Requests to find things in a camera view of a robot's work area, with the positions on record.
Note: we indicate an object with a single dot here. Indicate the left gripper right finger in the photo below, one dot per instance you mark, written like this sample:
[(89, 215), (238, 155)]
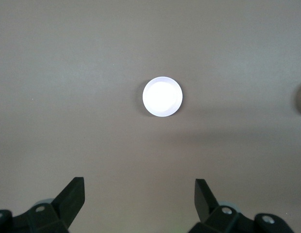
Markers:
[(206, 206)]

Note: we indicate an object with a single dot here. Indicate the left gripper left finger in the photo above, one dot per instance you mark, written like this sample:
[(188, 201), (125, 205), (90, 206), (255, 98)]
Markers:
[(68, 204)]

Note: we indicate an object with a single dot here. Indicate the white bowl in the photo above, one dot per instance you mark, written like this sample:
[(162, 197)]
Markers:
[(162, 96)]

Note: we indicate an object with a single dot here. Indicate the brown table cloth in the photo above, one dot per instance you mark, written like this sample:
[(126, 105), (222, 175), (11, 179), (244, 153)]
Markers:
[(68, 72)]

